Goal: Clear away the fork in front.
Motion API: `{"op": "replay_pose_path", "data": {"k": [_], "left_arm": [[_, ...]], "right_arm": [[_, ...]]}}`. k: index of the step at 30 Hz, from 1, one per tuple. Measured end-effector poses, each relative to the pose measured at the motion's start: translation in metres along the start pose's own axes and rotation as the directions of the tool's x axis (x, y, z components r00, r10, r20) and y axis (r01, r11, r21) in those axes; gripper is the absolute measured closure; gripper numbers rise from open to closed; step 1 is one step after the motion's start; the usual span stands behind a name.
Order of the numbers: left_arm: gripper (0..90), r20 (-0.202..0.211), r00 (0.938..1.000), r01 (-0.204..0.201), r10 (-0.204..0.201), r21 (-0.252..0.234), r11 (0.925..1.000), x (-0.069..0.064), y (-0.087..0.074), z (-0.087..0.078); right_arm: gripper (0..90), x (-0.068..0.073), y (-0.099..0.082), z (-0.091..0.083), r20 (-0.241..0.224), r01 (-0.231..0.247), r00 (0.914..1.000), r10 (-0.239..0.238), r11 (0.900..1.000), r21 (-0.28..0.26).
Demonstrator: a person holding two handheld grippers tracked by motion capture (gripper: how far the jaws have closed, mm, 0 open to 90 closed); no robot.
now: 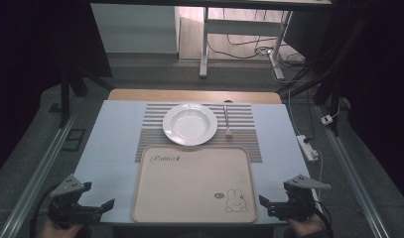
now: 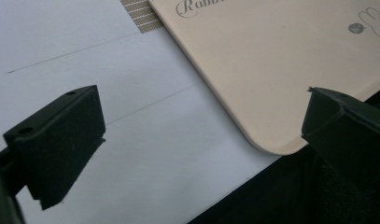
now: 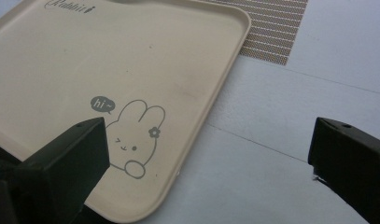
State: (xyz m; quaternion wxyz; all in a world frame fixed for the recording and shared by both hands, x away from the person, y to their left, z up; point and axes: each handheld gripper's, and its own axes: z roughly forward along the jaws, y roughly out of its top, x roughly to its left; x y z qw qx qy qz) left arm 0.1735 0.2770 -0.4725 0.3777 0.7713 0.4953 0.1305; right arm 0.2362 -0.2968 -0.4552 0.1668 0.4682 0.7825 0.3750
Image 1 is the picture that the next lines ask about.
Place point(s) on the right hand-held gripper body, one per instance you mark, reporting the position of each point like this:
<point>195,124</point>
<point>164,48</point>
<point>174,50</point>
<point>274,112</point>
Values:
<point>298,203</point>

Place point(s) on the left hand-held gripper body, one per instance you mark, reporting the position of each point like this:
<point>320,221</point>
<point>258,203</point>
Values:
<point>65,205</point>

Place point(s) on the person's right hand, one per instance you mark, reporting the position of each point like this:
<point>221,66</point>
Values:
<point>305,228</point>

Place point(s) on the person's left hand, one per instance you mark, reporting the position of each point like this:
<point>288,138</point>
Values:
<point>55,230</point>

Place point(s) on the white power strip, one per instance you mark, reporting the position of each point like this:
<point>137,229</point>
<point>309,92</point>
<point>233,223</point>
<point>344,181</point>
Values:
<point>307,147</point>

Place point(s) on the black plug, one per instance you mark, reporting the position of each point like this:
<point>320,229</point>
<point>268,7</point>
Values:
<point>307,140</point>

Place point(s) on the pale table cover sheet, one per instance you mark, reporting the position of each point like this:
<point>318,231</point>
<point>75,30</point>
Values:
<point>113,139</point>

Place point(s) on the striped woven placemat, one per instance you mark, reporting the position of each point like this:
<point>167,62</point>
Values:
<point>245,145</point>

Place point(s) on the beige tray with rabbit print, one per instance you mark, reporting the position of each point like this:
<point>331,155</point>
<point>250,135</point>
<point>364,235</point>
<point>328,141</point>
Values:
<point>189,188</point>

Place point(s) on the small white adapter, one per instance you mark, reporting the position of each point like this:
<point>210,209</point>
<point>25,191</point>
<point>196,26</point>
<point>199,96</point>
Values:
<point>326,119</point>

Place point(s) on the silver fork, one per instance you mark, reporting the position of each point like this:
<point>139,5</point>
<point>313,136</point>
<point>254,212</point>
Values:
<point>226,120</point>

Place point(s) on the black metal stand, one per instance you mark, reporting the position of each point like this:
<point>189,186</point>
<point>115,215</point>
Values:
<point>65,99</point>
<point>325,82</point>

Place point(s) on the white deep plate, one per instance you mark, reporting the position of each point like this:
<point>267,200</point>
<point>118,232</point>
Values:
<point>190,124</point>

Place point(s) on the dark curtain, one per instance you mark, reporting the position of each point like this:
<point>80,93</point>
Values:
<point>381,99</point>
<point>30,66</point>

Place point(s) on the white cabinet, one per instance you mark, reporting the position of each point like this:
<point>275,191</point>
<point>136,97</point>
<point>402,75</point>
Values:
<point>136,28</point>

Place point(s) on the metal floor rail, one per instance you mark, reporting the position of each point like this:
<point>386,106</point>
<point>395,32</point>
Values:
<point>351,178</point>
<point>37,175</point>

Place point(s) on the black floor frame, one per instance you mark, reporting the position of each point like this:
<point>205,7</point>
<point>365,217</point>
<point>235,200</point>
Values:
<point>73,139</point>

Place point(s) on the white desk frame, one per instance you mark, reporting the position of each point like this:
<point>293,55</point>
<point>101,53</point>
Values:
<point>242,27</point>

